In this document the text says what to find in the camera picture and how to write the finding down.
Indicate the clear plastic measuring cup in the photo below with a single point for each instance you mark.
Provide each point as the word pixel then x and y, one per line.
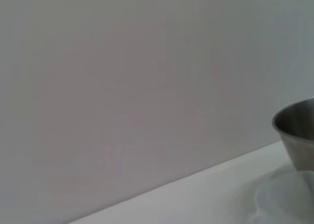
pixel 282 197

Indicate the stainless steel mixing bowl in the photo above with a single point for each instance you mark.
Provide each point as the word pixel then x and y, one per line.
pixel 299 135

